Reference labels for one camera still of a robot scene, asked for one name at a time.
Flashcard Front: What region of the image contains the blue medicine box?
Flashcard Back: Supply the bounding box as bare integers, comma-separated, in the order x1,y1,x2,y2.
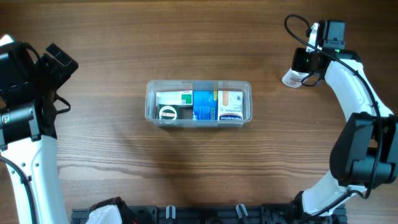
193,91,218,120

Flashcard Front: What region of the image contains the white Panadol box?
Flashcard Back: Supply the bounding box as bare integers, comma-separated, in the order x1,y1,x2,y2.
156,90,193,106

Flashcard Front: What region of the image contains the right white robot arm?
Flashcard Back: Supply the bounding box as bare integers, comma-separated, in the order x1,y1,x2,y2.
292,48,397,223

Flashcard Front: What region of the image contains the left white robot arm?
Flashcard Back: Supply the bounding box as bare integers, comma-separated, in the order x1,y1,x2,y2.
1,34,78,223

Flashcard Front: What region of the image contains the clear plastic container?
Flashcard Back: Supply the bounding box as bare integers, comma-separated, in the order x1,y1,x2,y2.
145,80,252,128

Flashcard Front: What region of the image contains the white Hansaplast box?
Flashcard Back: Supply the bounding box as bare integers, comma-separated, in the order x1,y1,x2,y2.
218,91,243,121

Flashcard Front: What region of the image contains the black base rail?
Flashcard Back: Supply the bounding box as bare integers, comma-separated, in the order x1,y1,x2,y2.
71,204,348,224

